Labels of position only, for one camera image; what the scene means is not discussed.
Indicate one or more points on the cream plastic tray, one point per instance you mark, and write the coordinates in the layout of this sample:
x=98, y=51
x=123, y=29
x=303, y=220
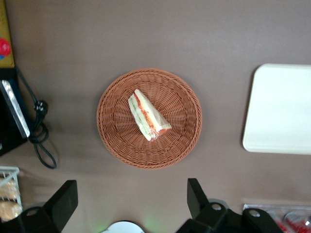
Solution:
x=279, y=109

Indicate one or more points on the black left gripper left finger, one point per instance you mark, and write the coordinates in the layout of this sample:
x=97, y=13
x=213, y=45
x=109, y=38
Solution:
x=64, y=201

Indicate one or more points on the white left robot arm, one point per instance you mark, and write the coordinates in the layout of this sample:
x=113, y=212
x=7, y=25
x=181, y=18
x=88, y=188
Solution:
x=124, y=227

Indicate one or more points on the black countertop cooking appliance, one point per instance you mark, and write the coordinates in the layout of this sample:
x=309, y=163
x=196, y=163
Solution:
x=7, y=131

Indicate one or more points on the yellow control box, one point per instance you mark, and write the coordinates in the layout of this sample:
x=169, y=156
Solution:
x=6, y=26

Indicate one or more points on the red cola bottle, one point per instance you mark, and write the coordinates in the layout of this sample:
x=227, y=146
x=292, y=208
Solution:
x=297, y=223

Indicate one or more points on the clear bag rice cracker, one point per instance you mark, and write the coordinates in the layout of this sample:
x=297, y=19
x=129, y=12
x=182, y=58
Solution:
x=9, y=211
x=9, y=190

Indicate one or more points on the triangle sandwich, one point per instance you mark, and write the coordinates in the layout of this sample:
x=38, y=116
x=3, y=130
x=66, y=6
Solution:
x=145, y=114

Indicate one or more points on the round brown wicker basket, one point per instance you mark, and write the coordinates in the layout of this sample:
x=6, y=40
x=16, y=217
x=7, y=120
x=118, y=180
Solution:
x=170, y=136

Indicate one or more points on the clear acrylic bottle rack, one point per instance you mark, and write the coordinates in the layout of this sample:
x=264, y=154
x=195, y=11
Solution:
x=257, y=206

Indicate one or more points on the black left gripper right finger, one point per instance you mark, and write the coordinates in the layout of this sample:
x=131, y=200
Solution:
x=195, y=199

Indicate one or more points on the red emergency stop button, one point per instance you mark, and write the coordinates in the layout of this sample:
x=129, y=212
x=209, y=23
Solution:
x=4, y=47

